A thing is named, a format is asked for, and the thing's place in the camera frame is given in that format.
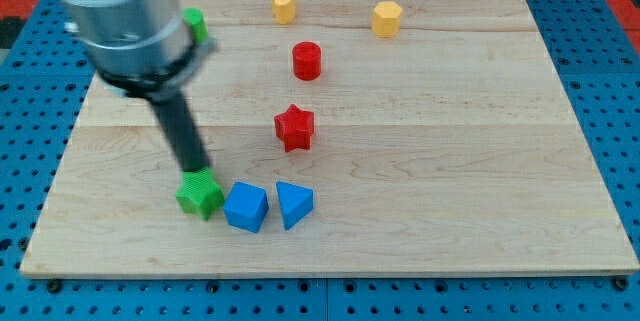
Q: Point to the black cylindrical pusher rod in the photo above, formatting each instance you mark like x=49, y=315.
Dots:
x=175, y=119

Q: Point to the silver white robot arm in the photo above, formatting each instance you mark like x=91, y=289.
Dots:
x=147, y=49

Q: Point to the green star block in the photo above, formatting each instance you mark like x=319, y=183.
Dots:
x=199, y=193

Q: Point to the red star block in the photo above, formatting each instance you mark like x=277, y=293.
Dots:
x=295, y=128

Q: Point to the blue cube block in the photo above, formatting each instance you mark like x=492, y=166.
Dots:
x=246, y=207

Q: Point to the blue triangle block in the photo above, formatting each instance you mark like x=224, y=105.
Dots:
x=296, y=202

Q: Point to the green cylinder block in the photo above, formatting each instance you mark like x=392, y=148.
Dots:
x=194, y=18

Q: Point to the red cylinder block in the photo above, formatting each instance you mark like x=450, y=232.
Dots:
x=307, y=60

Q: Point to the yellow heart block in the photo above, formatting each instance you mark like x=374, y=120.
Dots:
x=284, y=11

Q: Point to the light wooden board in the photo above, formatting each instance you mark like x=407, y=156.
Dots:
x=449, y=150

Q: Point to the yellow hexagon block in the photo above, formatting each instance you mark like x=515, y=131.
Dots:
x=386, y=19

